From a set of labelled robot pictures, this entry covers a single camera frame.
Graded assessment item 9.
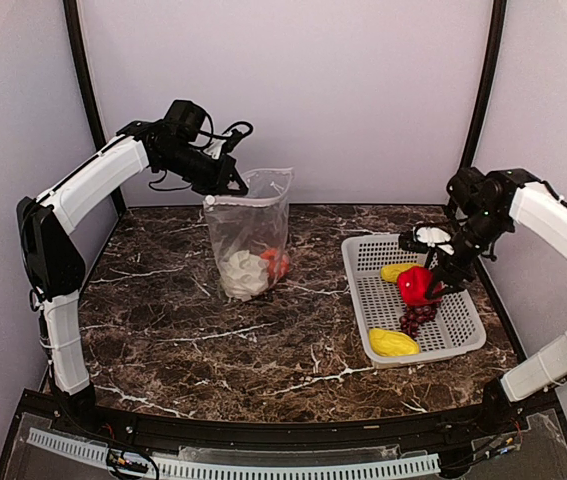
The yellow vegetable toy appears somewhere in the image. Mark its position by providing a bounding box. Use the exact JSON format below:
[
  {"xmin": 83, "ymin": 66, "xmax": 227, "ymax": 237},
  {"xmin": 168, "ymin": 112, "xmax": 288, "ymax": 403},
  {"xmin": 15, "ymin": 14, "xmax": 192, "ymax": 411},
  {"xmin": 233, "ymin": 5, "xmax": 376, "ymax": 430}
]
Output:
[
  {"xmin": 380, "ymin": 262, "xmax": 420, "ymax": 283},
  {"xmin": 368, "ymin": 328, "xmax": 420, "ymax": 357}
]

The left black frame post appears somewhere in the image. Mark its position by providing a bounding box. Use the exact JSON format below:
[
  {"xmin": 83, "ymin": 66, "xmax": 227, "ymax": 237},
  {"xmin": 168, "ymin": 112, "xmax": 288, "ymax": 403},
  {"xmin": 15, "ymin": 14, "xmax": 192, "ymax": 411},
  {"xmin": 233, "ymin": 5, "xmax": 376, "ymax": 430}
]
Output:
[{"xmin": 62, "ymin": 0, "xmax": 106, "ymax": 148}]

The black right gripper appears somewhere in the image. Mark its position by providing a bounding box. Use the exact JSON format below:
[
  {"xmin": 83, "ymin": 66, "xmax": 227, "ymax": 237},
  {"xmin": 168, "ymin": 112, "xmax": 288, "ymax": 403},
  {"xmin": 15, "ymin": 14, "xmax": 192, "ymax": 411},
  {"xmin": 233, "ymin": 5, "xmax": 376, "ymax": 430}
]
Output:
[{"xmin": 423, "ymin": 208, "xmax": 510, "ymax": 299}]

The black front rail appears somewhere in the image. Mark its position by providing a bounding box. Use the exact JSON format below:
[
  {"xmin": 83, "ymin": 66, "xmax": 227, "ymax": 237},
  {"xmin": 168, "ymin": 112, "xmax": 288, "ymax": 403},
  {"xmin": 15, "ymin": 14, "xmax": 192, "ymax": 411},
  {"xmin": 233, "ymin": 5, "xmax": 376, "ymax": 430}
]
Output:
[{"xmin": 21, "ymin": 392, "xmax": 514, "ymax": 452}]

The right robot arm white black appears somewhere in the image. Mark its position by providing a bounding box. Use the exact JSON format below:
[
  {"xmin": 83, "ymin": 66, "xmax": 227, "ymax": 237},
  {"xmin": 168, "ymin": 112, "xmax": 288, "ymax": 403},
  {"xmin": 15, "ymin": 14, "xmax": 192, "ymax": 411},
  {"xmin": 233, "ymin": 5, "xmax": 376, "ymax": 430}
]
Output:
[{"xmin": 411, "ymin": 168, "xmax": 567, "ymax": 434}]

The dark red grape bunch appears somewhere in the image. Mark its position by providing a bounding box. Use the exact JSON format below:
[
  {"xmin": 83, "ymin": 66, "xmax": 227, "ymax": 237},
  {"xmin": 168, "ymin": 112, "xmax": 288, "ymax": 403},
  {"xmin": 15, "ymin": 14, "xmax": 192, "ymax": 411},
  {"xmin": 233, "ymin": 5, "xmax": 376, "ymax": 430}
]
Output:
[{"xmin": 399, "ymin": 304, "xmax": 438, "ymax": 339}]

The orange pumpkin toy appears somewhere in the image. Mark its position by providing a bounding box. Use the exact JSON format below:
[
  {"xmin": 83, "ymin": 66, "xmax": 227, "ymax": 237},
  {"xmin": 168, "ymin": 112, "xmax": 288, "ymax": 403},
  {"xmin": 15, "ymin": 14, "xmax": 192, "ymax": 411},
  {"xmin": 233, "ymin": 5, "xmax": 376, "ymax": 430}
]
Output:
[{"xmin": 260, "ymin": 248, "xmax": 290, "ymax": 282}]

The white slotted cable duct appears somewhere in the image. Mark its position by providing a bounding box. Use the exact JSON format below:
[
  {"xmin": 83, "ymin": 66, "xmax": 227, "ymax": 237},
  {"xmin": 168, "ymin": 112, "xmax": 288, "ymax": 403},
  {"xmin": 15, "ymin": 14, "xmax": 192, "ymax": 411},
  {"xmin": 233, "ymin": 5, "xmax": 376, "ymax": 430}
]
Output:
[{"xmin": 26, "ymin": 427, "xmax": 441, "ymax": 480}]

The yellow vegetable toy rear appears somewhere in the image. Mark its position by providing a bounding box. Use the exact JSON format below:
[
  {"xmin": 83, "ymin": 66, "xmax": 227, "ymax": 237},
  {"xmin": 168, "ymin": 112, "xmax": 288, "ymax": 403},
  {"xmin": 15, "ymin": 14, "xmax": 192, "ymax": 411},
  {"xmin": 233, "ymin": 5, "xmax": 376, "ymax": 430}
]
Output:
[{"xmin": 380, "ymin": 262, "xmax": 420, "ymax": 283}]

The black frame post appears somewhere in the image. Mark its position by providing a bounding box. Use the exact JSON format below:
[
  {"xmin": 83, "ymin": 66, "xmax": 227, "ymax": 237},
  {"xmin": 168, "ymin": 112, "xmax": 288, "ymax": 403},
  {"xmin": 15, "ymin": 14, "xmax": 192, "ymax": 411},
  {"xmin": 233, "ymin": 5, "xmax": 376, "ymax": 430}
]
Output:
[
  {"xmin": 459, "ymin": 0, "xmax": 508, "ymax": 169},
  {"xmin": 62, "ymin": 0, "xmax": 106, "ymax": 148}
]

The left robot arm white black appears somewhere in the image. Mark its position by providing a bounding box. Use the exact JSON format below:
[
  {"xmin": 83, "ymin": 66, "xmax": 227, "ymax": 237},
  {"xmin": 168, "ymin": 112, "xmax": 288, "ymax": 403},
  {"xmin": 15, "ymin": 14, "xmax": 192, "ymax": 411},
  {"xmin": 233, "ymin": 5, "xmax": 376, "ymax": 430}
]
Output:
[{"xmin": 16, "ymin": 119, "xmax": 253, "ymax": 396}]

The right black frame post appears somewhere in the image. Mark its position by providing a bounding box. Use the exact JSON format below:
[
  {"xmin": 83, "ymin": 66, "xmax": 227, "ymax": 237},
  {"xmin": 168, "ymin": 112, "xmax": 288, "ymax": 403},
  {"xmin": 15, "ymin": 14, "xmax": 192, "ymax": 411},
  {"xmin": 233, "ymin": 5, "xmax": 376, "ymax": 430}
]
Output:
[{"xmin": 459, "ymin": 0, "xmax": 508, "ymax": 169}]

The red bell pepper toy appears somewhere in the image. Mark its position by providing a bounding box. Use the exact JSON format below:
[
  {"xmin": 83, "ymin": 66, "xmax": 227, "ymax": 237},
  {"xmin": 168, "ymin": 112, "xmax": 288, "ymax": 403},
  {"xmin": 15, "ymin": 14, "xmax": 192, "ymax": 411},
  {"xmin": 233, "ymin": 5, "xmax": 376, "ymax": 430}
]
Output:
[{"xmin": 397, "ymin": 266, "xmax": 442, "ymax": 306}]

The white cauliflower toy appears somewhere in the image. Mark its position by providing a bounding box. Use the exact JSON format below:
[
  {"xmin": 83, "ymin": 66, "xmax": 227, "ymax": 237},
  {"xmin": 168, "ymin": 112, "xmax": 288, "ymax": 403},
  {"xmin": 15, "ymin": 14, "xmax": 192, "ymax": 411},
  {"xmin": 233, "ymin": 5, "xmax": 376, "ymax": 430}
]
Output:
[{"xmin": 219, "ymin": 250, "xmax": 269, "ymax": 302}]

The clear zip top bag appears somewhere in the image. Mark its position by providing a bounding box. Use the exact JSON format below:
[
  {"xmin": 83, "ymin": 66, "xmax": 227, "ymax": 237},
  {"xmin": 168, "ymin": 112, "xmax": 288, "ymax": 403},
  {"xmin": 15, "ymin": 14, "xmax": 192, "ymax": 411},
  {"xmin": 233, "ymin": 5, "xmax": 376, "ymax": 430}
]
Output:
[{"xmin": 202, "ymin": 168, "xmax": 294, "ymax": 295}]

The yellow vegetable toy front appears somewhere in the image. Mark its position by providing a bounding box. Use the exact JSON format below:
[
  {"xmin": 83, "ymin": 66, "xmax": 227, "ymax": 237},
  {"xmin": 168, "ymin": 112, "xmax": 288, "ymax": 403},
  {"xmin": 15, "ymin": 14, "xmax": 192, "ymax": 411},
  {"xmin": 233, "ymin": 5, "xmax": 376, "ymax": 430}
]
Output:
[{"xmin": 368, "ymin": 328, "xmax": 420, "ymax": 357}]

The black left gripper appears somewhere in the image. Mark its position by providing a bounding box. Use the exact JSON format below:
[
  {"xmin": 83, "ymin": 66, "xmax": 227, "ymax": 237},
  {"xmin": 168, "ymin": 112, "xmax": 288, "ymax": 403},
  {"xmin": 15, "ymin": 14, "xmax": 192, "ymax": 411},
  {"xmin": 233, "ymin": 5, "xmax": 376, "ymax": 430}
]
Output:
[{"xmin": 159, "ymin": 141, "xmax": 250, "ymax": 194}]

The white plastic basket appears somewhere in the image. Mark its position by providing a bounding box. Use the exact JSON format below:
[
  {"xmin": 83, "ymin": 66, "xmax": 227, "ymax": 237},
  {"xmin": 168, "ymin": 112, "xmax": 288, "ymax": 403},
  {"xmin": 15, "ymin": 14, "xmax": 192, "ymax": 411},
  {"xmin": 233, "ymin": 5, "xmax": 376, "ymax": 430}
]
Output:
[{"xmin": 341, "ymin": 234, "xmax": 487, "ymax": 369}]

